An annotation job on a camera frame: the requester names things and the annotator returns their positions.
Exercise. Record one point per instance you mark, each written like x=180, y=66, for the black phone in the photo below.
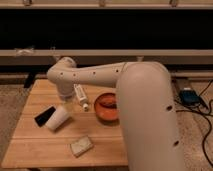
x=43, y=117

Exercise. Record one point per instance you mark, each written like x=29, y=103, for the beige sponge block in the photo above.
x=81, y=145

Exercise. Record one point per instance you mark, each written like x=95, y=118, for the translucent clear gripper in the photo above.
x=69, y=105

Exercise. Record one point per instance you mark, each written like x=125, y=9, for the blue power adapter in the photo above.
x=189, y=97

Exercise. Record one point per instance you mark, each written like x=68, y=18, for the white tube bottle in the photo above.
x=81, y=96

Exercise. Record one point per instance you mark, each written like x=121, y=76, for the orange bowl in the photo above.
x=105, y=107

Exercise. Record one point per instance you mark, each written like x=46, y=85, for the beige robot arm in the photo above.
x=145, y=106

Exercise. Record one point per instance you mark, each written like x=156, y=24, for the wooden shelf rail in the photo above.
x=92, y=57

